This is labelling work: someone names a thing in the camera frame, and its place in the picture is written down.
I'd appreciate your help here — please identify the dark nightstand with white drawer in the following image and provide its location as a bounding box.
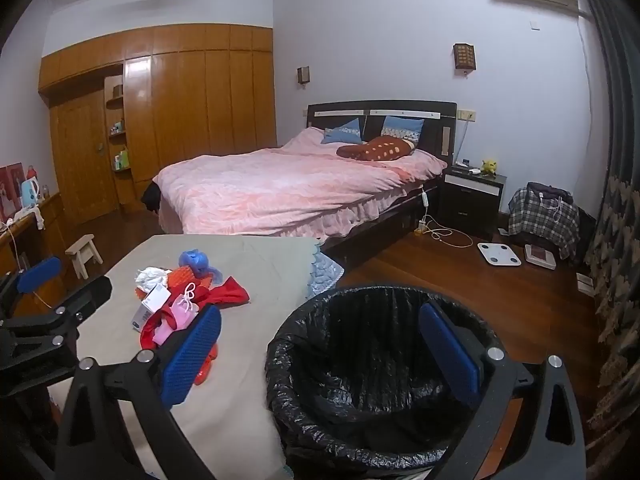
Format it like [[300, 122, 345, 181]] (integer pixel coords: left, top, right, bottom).
[[440, 162, 507, 238]]

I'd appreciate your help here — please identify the red photo frame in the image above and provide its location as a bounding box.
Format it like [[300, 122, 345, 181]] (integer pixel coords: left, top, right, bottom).
[[0, 162, 26, 221]]

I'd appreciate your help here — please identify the brown top floor scale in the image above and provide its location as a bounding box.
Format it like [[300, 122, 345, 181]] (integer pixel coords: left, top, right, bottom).
[[523, 243, 557, 271]]

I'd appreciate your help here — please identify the dark jacket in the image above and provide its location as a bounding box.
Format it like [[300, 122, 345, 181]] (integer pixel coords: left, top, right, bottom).
[[526, 181, 575, 206]]

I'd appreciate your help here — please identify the black cloth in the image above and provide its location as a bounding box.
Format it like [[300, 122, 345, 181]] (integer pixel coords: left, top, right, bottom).
[[141, 181, 162, 213]]

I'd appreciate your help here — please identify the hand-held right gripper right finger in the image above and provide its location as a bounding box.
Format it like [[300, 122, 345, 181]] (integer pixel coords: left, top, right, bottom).
[[418, 302, 585, 480]]

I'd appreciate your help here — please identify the blue quilted pad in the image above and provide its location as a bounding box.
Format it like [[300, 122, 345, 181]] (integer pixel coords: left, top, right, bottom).
[[302, 245, 346, 297]]

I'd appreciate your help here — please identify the wooden wardrobe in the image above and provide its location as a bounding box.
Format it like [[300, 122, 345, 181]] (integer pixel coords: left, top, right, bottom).
[[37, 24, 278, 223]]

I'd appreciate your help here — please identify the pink blanket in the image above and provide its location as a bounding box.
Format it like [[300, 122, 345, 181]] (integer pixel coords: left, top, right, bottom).
[[152, 126, 448, 238]]

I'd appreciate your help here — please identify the patterned curtain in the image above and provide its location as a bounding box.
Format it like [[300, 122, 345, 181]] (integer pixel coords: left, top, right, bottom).
[[565, 0, 640, 480]]

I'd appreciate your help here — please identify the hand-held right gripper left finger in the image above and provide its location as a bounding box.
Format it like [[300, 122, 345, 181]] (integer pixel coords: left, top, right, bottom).
[[55, 304, 223, 480]]

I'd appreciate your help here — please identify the white cardboard box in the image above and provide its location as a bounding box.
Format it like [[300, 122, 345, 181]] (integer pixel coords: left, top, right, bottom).
[[131, 283, 171, 333]]

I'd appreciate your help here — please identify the light blue kettle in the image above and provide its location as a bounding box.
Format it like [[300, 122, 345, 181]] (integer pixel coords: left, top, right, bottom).
[[20, 180, 42, 208]]

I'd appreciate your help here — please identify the orange knitted cloth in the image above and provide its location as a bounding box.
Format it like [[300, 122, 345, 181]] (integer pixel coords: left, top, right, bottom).
[[133, 266, 216, 301]]

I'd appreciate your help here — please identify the wooden side desk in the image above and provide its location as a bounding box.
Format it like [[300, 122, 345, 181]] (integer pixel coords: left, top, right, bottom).
[[0, 192, 66, 301]]

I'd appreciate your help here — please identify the blue pillow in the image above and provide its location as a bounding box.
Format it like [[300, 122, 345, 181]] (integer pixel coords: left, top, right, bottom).
[[381, 116, 426, 143], [320, 117, 363, 146]]

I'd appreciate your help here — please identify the red cloth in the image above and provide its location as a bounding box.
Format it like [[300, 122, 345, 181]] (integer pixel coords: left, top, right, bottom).
[[140, 275, 251, 351]]

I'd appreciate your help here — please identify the large wooden wall lamp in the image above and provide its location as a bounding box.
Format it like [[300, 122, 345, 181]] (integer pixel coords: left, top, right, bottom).
[[453, 42, 477, 73]]

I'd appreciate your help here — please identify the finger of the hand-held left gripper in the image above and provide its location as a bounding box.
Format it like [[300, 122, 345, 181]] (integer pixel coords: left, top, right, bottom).
[[47, 276, 113, 323], [0, 256, 62, 313]]

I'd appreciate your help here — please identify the white floor cable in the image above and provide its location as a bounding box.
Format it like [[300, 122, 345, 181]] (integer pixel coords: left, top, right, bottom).
[[422, 215, 473, 250]]

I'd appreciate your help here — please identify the dark wooden bed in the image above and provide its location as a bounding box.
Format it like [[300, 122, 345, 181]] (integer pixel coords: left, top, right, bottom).
[[142, 100, 458, 261]]

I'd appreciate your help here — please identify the small wooden stool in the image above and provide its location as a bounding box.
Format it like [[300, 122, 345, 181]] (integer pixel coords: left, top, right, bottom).
[[65, 234, 104, 280]]

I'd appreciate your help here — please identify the brown dotted pillow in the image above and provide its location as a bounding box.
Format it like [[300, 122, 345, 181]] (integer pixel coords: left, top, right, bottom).
[[336, 137, 417, 162]]

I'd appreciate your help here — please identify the trash bin with black bag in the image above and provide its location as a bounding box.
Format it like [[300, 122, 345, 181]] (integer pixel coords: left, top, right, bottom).
[[265, 285, 507, 480]]

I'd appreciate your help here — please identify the white tissue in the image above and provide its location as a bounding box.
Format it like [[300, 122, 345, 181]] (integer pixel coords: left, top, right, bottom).
[[135, 266, 172, 293]]

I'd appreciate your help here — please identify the blue mesh fabric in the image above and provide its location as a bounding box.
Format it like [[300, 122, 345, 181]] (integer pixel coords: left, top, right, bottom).
[[179, 249, 223, 283]]

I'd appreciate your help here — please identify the white floor scale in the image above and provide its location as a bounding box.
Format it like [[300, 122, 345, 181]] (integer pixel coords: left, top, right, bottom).
[[476, 242, 522, 267]]

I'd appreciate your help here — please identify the plaid cloth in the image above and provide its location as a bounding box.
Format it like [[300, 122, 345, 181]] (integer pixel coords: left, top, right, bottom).
[[508, 187, 581, 260]]

